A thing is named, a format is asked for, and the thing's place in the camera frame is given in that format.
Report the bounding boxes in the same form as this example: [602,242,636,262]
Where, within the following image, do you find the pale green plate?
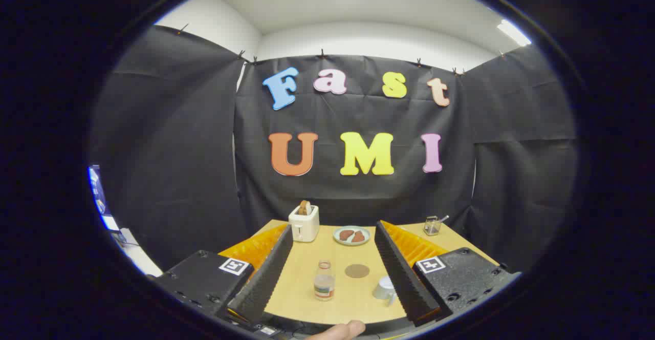
[333,226,371,246]

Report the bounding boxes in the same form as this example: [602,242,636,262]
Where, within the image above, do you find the white toaster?
[288,204,320,243]

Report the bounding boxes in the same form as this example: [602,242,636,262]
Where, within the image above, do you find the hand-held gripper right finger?
[375,220,521,327]

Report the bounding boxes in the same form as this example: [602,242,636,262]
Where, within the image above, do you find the wooden table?
[217,220,499,325]

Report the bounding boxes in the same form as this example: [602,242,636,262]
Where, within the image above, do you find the clear plastic juice bottle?
[314,260,336,301]

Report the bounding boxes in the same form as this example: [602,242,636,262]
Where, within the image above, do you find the wire basket with spoon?
[424,215,450,236]

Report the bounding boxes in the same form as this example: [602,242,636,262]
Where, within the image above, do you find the white cup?
[372,275,397,306]

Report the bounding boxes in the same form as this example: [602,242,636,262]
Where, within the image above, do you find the small ceiling light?
[496,19,532,47]

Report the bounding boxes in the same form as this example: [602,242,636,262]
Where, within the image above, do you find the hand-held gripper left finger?
[154,222,295,326]

